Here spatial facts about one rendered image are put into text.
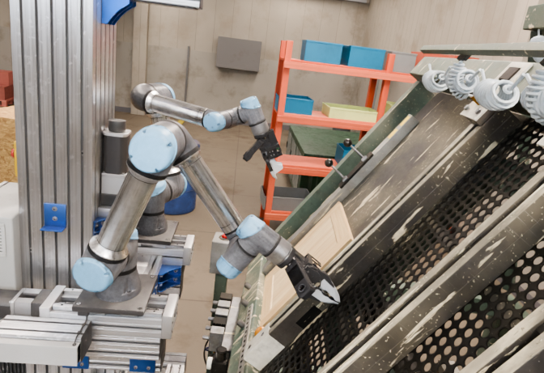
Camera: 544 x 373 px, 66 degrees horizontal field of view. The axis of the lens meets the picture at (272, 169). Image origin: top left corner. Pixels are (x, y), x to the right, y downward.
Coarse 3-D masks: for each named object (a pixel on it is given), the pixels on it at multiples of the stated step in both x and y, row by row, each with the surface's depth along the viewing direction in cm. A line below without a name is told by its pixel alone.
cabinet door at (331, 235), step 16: (336, 208) 177; (320, 224) 180; (336, 224) 164; (304, 240) 182; (320, 240) 168; (336, 240) 154; (320, 256) 157; (272, 272) 188; (272, 288) 174; (288, 288) 161; (272, 304) 163
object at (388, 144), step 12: (408, 120) 172; (396, 132) 174; (408, 132) 174; (384, 144) 176; (396, 144) 175; (372, 156) 177; (384, 156) 177; (372, 168) 178; (360, 180) 180; (336, 192) 184; (348, 192) 182; (324, 204) 187; (312, 216) 188; (300, 228) 190; (288, 240) 193
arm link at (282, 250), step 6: (282, 240) 119; (282, 246) 118; (288, 246) 119; (276, 252) 118; (282, 252) 118; (288, 252) 119; (270, 258) 119; (276, 258) 118; (282, 258) 118; (276, 264) 119
